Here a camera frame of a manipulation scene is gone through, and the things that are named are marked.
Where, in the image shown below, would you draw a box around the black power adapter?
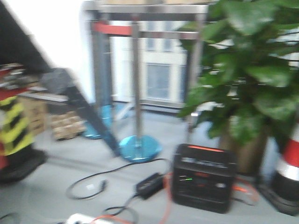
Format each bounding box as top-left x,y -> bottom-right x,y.
135,173 -> 164,200

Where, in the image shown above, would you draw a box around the black portable power station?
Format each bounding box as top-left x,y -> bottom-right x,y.
171,143 -> 236,214

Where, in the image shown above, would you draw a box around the cardboard boxes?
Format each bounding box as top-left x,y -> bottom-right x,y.
18,97 -> 86,140

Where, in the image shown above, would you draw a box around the green potted plant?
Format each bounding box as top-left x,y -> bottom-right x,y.
178,0 -> 299,175

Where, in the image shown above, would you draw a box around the white power strip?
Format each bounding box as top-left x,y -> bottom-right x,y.
65,213 -> 95,224

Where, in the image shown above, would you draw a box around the red white traffic cone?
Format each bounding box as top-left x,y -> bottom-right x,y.
258,122 -> 299,216

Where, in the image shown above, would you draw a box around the stanchion post blue base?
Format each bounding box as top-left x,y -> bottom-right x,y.
93,21 -> 162,163

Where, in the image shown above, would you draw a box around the black cable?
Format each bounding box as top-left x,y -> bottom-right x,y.
65,158 -> 172,200

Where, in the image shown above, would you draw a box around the yellow black striped post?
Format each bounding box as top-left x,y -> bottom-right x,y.
0,63 -> 47,184

